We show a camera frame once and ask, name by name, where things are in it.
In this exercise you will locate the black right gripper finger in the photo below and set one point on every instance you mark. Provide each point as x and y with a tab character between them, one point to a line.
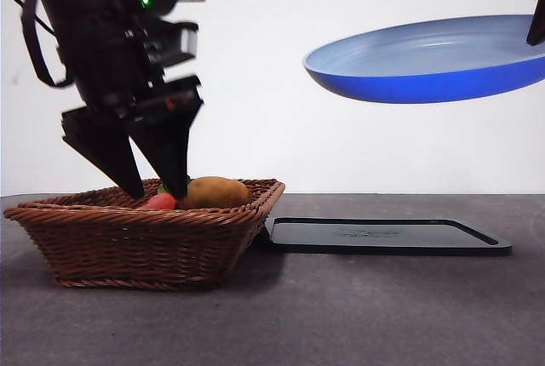
537	30

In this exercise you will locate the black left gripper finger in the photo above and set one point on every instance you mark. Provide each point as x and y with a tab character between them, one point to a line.
172	149
106	144

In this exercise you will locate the blue round plate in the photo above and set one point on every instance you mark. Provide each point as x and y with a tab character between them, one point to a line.
404	85

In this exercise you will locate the orange toy carrot green leaves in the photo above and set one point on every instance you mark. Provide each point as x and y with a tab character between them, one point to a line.
162	202

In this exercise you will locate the brown potato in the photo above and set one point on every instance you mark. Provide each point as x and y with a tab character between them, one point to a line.
217	193

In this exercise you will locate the brown wicker basket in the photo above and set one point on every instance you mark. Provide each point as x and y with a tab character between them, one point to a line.
149	247

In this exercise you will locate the black rectangular tray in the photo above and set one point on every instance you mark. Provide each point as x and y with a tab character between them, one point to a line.
383	234

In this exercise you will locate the pale grey left wrist camera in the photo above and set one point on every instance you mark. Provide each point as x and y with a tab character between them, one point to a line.
189	40

